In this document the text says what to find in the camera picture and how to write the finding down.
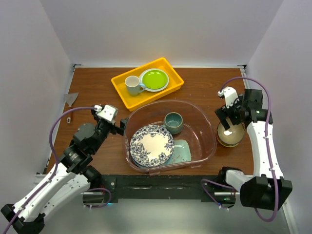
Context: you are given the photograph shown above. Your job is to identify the beige bowl with black rim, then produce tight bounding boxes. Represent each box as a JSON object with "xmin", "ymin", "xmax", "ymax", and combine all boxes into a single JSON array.
[{"xmin": 216, "ymin": 119, "xmax": 245, "ymax": 144}]

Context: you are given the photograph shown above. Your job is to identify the dark blue patterned plate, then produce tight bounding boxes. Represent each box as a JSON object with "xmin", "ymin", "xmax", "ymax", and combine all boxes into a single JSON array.
[{"xmin": 129, "ymin": 125, "xmax": 175, "ymax": 165}]

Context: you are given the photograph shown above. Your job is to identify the teal glazed ceramic mug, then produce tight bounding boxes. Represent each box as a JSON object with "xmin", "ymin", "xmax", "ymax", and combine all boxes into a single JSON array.
[{"xmin": 161, "ymin": 112, "xmax": 184, "ymax": 135}]

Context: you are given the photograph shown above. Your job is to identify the mint divided rectangular plate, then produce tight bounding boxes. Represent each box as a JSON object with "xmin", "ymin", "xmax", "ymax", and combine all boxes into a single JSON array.
[{"xmin": 168, "ymin": 139, "xmax": 192, "ymax": 164}]

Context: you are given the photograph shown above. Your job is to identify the dark green lettered plate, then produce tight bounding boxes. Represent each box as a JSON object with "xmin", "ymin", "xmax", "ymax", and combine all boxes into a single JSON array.
[{"xmin": 132, "ymin": 157, "xmax": 171, "ymax": 168}]

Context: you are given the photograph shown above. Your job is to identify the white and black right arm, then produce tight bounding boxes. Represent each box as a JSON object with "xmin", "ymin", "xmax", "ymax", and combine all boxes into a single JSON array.
[{"xmin": 215, "ymin": 87, "xmax": 293, "ymax": 211}]

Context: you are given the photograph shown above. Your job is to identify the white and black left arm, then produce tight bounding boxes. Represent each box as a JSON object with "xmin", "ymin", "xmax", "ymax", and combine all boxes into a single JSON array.
[{"xmin": 1, "ymin": 105, "xmax": 124, "ymax": 234}]

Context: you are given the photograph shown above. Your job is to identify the clear plastic bin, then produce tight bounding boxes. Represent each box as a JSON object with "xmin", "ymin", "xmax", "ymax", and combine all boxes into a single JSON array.
[{"xmin": 123, "ymin": 100, "xmax": 216, "ymax": 175}]

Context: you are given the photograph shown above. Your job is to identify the yellow patterned bowl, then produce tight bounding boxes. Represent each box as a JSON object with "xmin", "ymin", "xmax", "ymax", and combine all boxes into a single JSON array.
[{"xmin": 218, "ymin": 141, "xmax": 239, "ymax": 148}]

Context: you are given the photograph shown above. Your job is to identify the grey triangular scraper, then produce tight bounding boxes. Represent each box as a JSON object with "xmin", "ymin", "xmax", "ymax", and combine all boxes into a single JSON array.
[{"xmin": 64, "ymin": 93, "xmax": 78, "ymax": 110}]

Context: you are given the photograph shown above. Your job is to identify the yellow plastic tray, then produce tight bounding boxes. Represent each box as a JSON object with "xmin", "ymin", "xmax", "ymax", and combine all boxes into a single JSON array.
[{"xmin": 111, "ymin": 58, "xmax": 184, "ymax": 111}]

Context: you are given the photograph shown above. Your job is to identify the green plate white rim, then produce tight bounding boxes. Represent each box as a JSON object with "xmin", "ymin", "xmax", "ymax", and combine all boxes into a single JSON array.
[{"xmin": 139, "ymin": 68, "xmax": 169, "ymax": 92}]

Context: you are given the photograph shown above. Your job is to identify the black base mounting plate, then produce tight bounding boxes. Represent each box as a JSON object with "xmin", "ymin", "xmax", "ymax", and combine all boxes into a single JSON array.
[{"xmin": 84, "ymin": 175, "xmax": 237, "ymax": 207}]

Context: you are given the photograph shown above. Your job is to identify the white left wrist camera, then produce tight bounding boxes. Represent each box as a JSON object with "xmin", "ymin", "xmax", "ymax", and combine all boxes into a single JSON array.
[{"xmin": 94, "ymin": 104, "xmax": 118, "ymax": 124}]

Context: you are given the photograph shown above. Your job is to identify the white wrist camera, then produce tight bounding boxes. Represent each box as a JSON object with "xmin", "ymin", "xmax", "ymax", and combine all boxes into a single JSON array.
[
  {"xmin": 94, "ymin": 104, "xmax": 118, "ymax": 124},
  {"xmin": 217, "ymin": 86, "xmax": 239, "ymax": 109}
]

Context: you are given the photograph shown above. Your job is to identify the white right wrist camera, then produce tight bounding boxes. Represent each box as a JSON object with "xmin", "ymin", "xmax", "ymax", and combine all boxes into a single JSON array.
[{"xmin": 217, "ymin": 86, "xmax": 239, "ymax": 109}]

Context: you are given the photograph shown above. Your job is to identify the white mug blue handle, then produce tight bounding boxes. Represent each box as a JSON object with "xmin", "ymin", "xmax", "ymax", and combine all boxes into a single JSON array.
[{"xmin": 125, "ymin": 76, "xmax": 146, "ymax": 96}]

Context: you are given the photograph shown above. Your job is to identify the aluminium table frame rail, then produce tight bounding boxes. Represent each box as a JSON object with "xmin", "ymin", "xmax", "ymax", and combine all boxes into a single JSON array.
[{"xmin": 239, "ymin": 66, "xmax": 299, "ymax": 234}]

